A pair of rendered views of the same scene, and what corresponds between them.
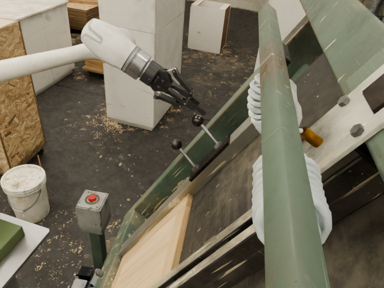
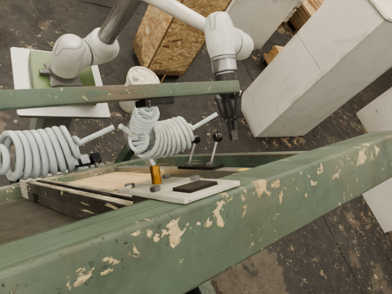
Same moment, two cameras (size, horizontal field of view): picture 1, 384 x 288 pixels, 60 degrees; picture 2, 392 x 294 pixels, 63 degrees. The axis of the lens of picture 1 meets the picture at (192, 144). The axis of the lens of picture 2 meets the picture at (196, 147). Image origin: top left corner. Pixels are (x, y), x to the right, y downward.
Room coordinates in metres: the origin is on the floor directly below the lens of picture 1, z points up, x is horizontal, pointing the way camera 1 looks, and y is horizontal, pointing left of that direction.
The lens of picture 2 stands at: (0.10, -0.30, 2.28)
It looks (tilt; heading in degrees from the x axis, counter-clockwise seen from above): 45 degrees down; 23
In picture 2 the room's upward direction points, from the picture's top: 42 degrees clockwise
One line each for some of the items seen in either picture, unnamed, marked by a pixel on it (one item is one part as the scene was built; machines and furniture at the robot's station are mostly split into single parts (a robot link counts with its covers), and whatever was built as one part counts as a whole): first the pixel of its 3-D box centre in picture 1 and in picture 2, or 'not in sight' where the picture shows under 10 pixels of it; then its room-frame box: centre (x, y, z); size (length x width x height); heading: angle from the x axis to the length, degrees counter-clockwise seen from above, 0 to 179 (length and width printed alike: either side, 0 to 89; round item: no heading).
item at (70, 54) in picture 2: not in sight; (69, 54); (0.86, 0.94, 0.98); 0.18 x 0.16 x 0.22; 10
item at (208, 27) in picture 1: (208, 26); (391, 114); (5.85, -0.09, 0.36); 0.58 x 0.45 x 0.72; 76
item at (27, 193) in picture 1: (27, 189); (140, 88); (1.76, 1.20, 0.24); 0.32 x 0.30 x 0.47; 166
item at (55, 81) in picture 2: not in sight; (60, 72); (0.83, 0.95, 0.84); 0.22 x 0.18 x 0.06; 171
